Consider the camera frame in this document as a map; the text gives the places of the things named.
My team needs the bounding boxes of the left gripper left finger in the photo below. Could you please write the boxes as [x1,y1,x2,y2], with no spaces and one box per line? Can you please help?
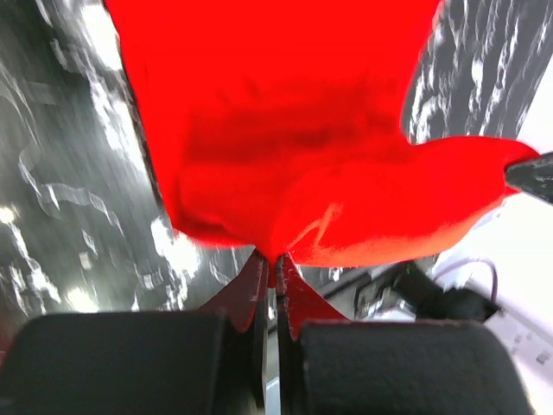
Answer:
[1,252,269,414]

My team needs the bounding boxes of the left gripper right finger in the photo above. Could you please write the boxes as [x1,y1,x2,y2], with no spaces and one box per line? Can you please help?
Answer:
[275,255,532,414]

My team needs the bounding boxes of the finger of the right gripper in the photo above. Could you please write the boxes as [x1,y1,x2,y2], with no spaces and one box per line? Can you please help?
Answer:
[505,152,553,201]

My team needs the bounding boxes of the red t shirt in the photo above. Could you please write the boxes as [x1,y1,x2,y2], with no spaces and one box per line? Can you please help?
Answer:
[106,1,537,267]

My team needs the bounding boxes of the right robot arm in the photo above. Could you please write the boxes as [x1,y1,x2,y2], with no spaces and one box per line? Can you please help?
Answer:
[392,152,552,322]

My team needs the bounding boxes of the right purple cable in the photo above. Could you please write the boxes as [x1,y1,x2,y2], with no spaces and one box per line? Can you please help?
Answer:
[434,258,500,310]

